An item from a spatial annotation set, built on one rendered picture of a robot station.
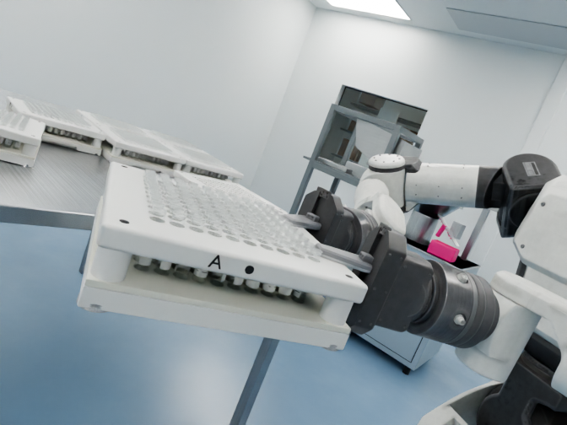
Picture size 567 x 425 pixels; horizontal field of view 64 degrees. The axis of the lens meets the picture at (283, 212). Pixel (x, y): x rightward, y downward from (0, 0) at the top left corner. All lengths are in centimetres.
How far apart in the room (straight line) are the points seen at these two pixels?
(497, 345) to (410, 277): 14
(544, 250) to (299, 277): 52
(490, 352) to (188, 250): 37
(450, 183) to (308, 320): 63
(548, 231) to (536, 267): 6
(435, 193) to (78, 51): 424
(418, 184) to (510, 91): 485
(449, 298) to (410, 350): 252
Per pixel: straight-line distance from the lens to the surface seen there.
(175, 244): 37
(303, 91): 684
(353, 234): 67
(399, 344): 305
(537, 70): 585
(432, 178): 100
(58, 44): 481
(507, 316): 58
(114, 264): 37
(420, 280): 51
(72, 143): 153
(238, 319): 41
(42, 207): 95
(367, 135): 403
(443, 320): 52
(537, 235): 86
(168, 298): 39
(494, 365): 61
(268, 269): 39
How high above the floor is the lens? 118
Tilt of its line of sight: 10 degrees down
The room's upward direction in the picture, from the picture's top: 21 degrees clockwise
